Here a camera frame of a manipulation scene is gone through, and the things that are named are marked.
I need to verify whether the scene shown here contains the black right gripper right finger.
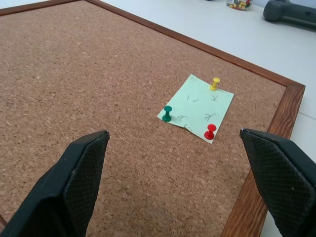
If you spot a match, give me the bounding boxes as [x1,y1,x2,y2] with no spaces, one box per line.
[239,128,316,237]

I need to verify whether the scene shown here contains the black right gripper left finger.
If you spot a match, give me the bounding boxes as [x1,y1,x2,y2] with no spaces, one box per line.
[0,129,110,237]

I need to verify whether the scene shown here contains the red push pin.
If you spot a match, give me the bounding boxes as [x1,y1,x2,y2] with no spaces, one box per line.
[203,124,217,140]

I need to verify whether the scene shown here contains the clear jar of push pins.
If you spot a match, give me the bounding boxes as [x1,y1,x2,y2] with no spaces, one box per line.
[226,0,252,11]

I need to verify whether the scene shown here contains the yellow push pin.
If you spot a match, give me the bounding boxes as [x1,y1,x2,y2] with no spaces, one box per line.
[209,77,221,91]

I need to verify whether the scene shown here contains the light green paper note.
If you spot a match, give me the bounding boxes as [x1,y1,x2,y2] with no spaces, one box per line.
[157,74,235,145]

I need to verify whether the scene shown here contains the wood-framed cork board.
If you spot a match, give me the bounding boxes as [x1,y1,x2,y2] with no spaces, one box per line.
[0,0,306,237]

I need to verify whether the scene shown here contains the green push pin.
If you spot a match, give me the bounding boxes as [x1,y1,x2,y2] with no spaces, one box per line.
[161,105,173,123]

